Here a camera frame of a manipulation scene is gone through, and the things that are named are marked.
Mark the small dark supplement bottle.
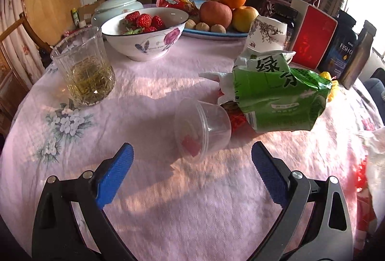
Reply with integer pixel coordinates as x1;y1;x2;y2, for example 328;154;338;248
272;3;298;51

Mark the red snack packet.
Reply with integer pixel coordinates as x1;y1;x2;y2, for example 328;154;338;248
156;0;200;17

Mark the floral paper cup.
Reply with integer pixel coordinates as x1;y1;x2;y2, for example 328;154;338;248
242;15;289;54

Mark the yellow apple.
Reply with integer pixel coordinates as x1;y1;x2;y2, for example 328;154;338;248
231;6;260;33

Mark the blue upholstered chair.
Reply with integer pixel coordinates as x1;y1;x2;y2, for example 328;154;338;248
362;69;385;117

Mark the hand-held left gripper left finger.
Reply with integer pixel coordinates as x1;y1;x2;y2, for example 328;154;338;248
32;142;139;261

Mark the clear plastic container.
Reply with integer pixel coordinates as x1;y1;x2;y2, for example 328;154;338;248
174;98;232;164

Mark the floral white ceramic bowl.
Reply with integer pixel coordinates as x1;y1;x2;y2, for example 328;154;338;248
101;7;189;62

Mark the wooden armchair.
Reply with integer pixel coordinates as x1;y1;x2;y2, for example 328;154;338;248
0;12;55;69

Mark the green snack bag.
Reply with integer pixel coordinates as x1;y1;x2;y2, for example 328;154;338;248
199;49;333;133

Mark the pale lidded ceramic jar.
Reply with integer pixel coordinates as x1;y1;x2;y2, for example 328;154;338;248
91;0;144;31

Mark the large dark supplement bottle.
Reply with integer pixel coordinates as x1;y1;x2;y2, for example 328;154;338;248
317;10;360;78

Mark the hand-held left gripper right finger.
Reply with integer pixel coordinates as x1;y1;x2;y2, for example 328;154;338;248
245;141;354;261

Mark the silver metal bottle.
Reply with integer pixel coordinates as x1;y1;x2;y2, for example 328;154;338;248
340;20;377;90

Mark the blue fruit plate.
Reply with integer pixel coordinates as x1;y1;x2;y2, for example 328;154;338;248
180;0;256;38

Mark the red flat box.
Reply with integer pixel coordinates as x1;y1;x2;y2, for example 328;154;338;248
290;0;339;71

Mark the red apple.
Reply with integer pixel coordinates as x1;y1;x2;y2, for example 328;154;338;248
199;0;233;30

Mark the floral curtain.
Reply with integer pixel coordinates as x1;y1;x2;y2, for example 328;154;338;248
0;0;45;90

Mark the glass cup with tea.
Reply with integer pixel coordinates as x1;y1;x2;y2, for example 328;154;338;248
50;26;116;107

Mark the pink floral tablecloth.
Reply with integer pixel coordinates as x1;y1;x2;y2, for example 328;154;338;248
0;3;385;261

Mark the cardboard box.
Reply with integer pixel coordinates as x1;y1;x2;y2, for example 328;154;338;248
77;0;106;27

